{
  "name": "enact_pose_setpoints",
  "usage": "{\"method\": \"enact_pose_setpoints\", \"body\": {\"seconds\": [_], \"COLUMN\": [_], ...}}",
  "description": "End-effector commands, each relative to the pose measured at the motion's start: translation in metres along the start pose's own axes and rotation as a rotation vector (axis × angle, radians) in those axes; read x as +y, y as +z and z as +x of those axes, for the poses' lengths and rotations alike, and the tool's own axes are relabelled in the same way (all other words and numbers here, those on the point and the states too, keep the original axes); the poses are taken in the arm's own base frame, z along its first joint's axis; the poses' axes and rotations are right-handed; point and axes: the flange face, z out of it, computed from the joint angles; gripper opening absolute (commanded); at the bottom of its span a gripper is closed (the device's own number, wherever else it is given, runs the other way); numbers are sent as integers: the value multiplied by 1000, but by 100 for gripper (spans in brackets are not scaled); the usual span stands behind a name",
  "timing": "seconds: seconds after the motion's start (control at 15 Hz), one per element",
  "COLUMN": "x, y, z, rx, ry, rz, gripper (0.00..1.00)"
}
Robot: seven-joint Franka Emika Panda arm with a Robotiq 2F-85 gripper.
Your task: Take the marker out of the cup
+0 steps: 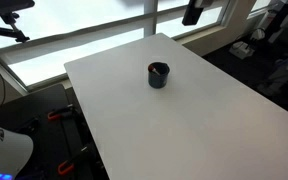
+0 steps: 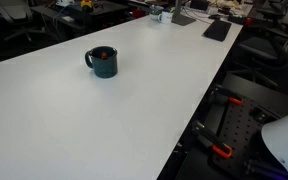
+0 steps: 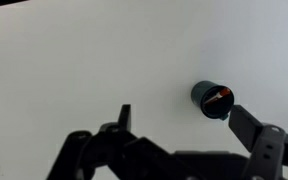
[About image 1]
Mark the orange capped white marker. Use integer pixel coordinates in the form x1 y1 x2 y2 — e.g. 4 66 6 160
149 65 162 76

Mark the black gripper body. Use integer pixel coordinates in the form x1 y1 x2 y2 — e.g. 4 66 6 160
186 0 206 15

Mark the dark teal ceramic mug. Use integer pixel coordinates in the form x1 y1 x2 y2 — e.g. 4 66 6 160
147 61 171 90

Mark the black office chair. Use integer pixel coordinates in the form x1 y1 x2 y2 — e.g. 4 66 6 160
267 0 288 44

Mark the grey blue floor object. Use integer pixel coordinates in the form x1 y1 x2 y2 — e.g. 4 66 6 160
260 49 288 98

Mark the white floor device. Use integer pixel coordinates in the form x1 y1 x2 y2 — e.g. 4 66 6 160
229 28 257 60

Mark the black clamp with orange handle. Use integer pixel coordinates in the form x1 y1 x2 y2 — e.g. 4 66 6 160
57 143 96 176
47 104 80 122

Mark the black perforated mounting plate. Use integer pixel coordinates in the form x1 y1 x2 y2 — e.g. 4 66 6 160
13 106 102 180

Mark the black robot stand top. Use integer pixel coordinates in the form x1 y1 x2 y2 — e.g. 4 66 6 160
0 83 72 134

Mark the white window frame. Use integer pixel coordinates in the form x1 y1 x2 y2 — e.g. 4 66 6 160
0 0 252 93

